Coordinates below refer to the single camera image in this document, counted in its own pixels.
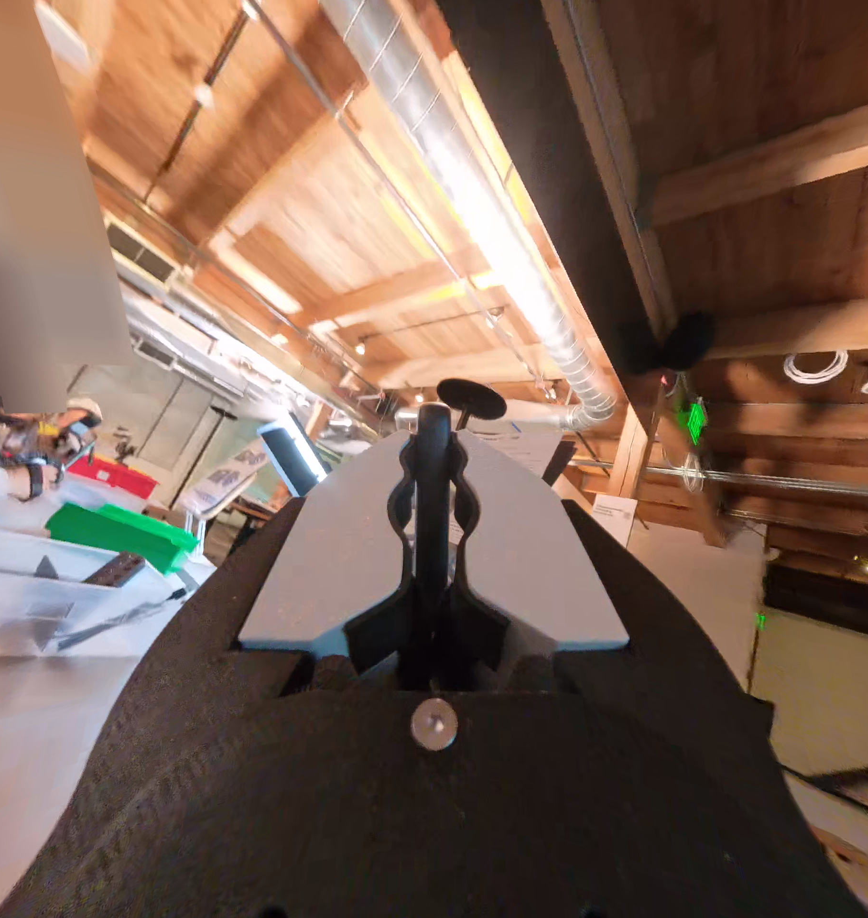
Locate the black fuzzy ball on rod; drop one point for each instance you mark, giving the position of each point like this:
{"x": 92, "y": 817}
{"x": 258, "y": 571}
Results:
{"x": 470, "y": 398}

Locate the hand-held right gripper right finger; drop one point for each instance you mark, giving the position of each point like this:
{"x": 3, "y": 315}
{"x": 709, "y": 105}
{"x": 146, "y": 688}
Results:
{"x": 541, "y": 566}

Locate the clear plastic bin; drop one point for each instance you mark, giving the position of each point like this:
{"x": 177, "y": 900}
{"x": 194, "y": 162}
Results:
{"x": 18, "y": 581}

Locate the led light panel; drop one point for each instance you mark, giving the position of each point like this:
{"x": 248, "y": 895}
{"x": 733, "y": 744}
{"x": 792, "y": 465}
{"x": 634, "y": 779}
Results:
{"x": 294, "y": 452}

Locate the instruction poster board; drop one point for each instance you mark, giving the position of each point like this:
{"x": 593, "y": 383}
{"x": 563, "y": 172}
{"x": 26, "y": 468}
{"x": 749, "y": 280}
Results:
{"x": 222, "y": 477}

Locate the long black usb hub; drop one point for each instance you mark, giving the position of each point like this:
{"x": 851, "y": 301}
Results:
{"x": 115, "y": 570}

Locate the green plastic bin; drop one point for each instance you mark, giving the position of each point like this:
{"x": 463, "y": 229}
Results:
{"x": 118, "y": 527}

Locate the red plastic bin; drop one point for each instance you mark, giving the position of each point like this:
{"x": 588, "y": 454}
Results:
{"x": 118, "y": 477}

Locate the green exit sign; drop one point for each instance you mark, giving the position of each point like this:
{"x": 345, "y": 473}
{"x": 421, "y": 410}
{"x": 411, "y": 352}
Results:
{"x": 691, "y": 422}

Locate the silver air duct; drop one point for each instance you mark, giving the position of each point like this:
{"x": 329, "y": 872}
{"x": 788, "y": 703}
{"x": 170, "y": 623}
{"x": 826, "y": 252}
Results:
{"x": 477, "y": 215}

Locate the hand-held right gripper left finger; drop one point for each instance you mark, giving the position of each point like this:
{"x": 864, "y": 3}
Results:
{"x": 326, "y": 566}

